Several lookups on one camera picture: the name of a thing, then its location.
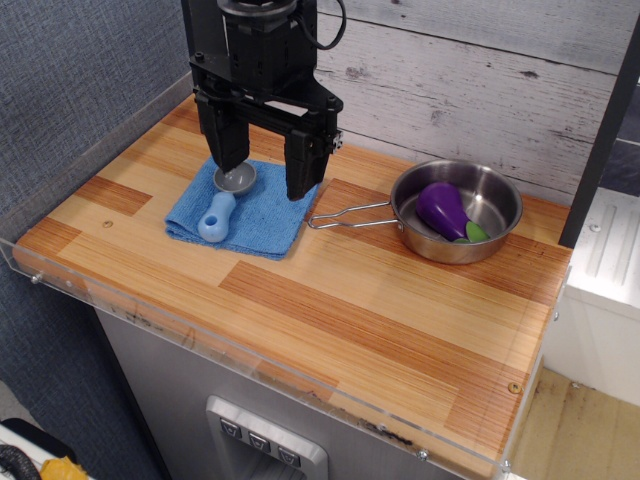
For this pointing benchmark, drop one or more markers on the clear acrylic table guard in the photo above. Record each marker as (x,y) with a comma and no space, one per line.
(436,360)

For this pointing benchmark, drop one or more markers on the purple toy eggplant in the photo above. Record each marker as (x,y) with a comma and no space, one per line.
(440,206)

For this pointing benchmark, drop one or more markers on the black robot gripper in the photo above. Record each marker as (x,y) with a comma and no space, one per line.
(258,69)

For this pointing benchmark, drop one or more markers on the silver dispenser button panel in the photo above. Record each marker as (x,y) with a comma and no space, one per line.
(251,447)

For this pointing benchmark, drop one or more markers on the silver toy fridge cabinet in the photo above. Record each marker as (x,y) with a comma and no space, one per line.
(171,385)

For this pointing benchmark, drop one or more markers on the black vertical post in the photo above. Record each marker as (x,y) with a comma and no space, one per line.
(613,117)

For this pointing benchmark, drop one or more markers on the blue folded cloth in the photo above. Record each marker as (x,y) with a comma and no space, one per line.
(264,222)

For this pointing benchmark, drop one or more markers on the silver pot with wire handle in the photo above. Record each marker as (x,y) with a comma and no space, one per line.
(489,199)

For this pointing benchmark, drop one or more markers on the blue and grey toy spoon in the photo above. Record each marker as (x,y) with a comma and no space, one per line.
(214,225)

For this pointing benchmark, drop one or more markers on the white toy sink counter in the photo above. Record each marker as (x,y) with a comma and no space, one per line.
(593,337)

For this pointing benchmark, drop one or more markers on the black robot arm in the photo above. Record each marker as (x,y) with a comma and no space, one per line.
(262,10)

